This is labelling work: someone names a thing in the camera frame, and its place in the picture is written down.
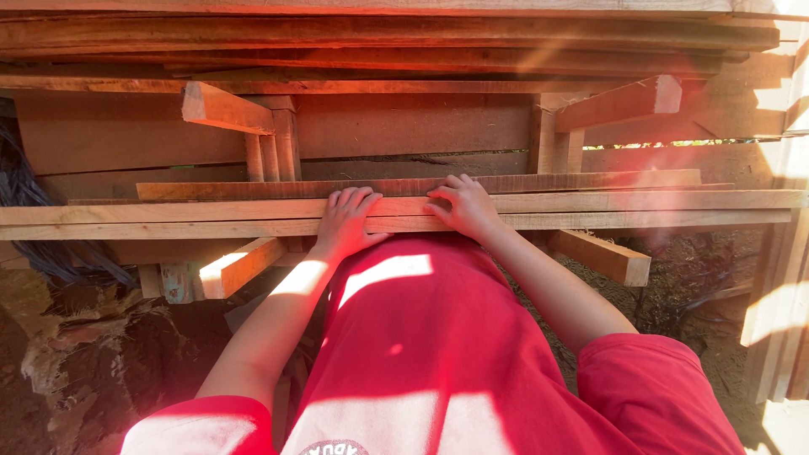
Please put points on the person's right hand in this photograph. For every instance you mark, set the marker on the person's right hand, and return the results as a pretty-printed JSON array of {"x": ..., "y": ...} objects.
[{"x": 471, "y": 212}]

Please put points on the thick wooden support beam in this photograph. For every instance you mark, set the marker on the thick wooden support beam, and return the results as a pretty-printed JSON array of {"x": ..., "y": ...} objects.
[
  {"x": 600, "y": 256},
  {"x": 243, "y": 265},
  {"x": 224, "y": 108},
  {"x": 619, "y": 102}
]

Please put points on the stack of rough wooden planks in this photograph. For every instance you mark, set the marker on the stack of rough wooden planks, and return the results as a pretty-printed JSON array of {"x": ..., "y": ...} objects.
[{"x": 379, "y": 38}]

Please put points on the wide brown wooden board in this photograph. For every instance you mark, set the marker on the wide brown wooden board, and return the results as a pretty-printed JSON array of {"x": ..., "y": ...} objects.
[{"x": 392, "y": 126}]

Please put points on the teal painted wooden block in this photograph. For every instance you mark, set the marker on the teal painted wooden block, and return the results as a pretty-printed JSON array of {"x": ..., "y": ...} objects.
[{"x": 177, "y": 283}]

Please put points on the leaning pale wooden planks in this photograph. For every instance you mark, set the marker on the leaning pale wooden planks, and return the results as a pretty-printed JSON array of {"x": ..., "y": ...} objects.
[{"x": 777, "y": 303}]

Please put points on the reddish brown wooden plank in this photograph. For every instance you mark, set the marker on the reddish brown wooden plank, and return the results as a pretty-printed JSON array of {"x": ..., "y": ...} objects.
[{"x": 537, "y": 182}]

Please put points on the long light wooden plank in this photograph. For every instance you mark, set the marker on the long light wooden plank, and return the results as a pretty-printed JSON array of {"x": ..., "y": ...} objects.
[{"x": 600, "y": 201}]

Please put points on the long pale wooden plank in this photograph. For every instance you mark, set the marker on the long pale wooden plank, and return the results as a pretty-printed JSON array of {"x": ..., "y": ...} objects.
[{"x": 600, "y": 220}]

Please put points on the upright wooden post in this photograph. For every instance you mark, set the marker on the upright wooden post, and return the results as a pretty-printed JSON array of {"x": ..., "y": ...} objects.
[
  {"x": 556, "y": 148},
  {"x": 278, "y": 145}
]

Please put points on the person's left hand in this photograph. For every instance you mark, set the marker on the person's left hand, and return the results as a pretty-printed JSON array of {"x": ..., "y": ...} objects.
[{"x": 344, "y": 224}]

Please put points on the person's red shirt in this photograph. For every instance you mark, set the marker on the person's red shirt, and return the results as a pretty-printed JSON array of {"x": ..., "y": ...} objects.
[{"x": 430, "y": 354}]

